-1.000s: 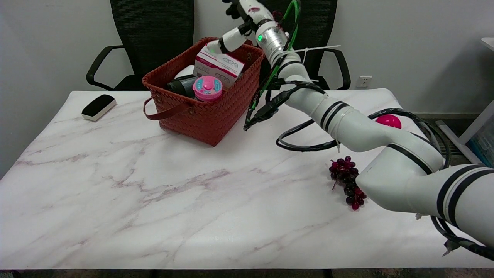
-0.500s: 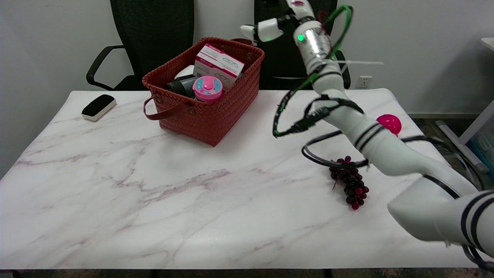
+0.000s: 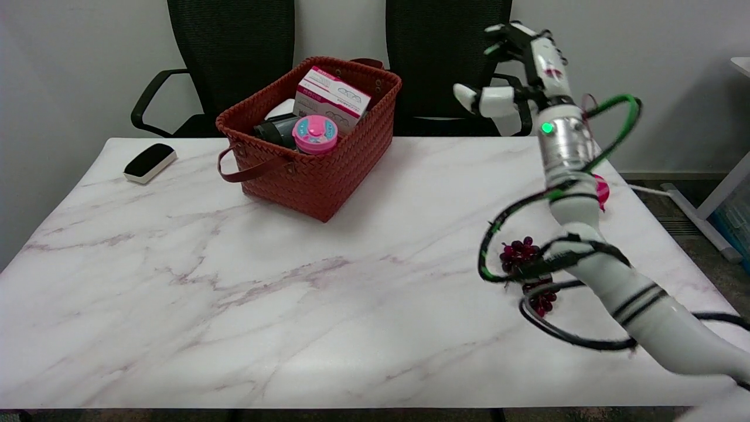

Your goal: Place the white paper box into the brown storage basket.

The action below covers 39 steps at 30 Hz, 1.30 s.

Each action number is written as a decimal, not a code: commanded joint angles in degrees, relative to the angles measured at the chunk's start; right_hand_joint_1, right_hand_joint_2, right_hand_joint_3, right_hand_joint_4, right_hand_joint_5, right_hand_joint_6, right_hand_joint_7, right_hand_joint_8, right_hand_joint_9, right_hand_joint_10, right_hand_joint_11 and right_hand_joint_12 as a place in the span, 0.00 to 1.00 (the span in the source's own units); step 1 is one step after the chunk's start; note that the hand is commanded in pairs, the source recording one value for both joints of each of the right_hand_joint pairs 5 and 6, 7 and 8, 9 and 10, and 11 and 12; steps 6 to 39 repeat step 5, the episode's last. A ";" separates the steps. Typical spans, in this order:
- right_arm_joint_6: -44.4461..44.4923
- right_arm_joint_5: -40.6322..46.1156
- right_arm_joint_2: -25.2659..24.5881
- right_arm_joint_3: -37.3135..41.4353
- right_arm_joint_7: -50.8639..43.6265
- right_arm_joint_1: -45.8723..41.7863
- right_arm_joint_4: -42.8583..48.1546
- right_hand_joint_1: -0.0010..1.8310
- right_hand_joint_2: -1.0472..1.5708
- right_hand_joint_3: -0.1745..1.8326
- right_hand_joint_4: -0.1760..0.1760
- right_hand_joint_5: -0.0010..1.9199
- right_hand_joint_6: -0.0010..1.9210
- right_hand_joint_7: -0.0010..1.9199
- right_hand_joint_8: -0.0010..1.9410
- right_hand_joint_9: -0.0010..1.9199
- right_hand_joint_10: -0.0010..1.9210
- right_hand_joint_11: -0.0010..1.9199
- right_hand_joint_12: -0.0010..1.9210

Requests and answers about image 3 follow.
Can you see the black white board eraser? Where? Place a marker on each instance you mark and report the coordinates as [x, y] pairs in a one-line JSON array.
[[150, 162]]

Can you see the white rounded object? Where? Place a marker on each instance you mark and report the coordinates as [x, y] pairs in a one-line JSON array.
[[283, 109]]

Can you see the white pink paper box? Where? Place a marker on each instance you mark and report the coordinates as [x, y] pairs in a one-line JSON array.
[[331, 99]]

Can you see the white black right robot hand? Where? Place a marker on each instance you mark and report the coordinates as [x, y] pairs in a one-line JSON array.
[[527, 76]]

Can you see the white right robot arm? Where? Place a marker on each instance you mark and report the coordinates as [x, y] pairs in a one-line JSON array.
[[609, 258]]

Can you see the dark tinted plastic bottle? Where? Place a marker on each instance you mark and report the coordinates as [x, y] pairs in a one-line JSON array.
[[275, 130]]

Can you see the white desk leg frame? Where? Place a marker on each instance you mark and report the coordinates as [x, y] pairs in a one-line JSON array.
[[709, 199]]

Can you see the dark red grape bunch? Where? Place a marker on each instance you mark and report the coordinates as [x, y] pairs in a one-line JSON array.
[[522, 258]]

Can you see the black mesh office chair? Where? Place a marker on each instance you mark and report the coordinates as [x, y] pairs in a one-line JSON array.
[[228, 58], [433, 53]]

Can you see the brown woven storage basket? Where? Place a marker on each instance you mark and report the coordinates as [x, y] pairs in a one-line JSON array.
[[316, 170]]

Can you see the magenta ball toy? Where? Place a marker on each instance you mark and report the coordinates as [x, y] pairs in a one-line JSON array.
[[602, 191]]

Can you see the pink round toy jar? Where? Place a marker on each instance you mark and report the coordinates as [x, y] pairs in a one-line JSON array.
[[315, 135]]

